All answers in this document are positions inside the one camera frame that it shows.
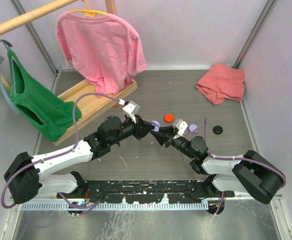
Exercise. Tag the salmon folded cloth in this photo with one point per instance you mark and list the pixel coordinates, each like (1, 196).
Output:
(222, 82)

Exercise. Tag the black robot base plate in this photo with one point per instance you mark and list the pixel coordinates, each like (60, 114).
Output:
(144, 191)

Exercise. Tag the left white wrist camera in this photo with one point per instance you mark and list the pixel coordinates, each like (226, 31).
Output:
(130, 108)

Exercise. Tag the wooden clothes rack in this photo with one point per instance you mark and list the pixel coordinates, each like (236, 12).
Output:
(90, 106)

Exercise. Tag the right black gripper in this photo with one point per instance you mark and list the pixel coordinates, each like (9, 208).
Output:
(163, 138)

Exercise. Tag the green tank top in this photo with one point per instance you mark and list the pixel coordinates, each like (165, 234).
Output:
(50, 115)

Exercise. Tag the orange earbud case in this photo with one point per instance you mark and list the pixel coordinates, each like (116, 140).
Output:
(168, 118)

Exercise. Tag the lilac earbud charging case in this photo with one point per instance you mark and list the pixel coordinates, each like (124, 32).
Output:
(193, 128)

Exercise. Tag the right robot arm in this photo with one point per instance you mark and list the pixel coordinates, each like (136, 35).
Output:
(249, 173)

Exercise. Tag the orange clothes hanger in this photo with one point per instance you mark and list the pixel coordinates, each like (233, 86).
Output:
(88, 12)

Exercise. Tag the grey-blue clothes hanger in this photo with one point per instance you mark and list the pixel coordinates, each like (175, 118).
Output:
(4, 84)

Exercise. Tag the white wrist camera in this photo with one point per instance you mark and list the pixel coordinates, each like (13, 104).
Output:
(130, 108)
(180, 126)

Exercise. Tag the pink t-shirt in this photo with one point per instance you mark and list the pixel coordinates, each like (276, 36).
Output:
(106, 50)

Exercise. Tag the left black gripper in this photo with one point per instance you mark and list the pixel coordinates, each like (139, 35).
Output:
(141, 128)

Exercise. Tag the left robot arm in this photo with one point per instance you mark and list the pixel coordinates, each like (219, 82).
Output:
(26, 176)

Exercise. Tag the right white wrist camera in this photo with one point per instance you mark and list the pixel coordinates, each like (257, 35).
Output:
(180, 126)

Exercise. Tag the white slotted cable duct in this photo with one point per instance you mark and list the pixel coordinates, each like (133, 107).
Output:
(161, 206)

